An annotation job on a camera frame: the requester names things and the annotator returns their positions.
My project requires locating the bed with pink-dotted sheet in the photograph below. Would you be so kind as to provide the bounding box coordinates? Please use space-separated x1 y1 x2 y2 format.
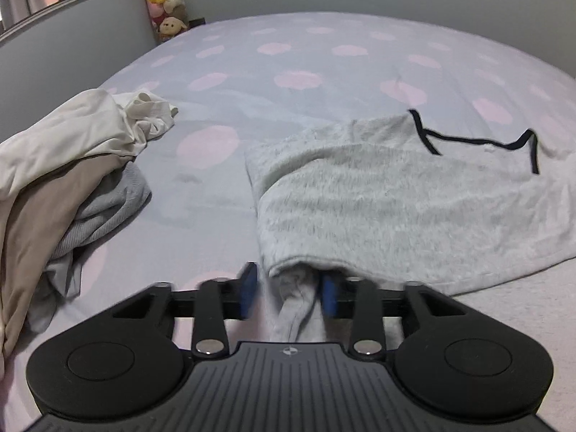
0 11 576 432

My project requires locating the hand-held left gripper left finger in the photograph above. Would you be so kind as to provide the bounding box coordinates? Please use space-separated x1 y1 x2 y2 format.
112 261 260 359

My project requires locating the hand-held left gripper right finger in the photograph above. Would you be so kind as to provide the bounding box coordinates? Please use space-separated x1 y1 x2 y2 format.
317 270 469 359

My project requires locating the light grey black-trimmed garment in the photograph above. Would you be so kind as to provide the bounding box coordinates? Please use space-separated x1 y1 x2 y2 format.
245 109 576 343

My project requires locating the beige garment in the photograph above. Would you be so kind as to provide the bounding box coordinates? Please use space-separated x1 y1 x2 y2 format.
0 153 123 361

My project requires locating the white garment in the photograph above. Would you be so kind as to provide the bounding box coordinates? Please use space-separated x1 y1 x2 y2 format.
0 89 180 208

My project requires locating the grey ribbed garment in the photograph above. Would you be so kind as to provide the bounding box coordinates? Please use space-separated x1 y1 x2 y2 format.
27 161 153 334

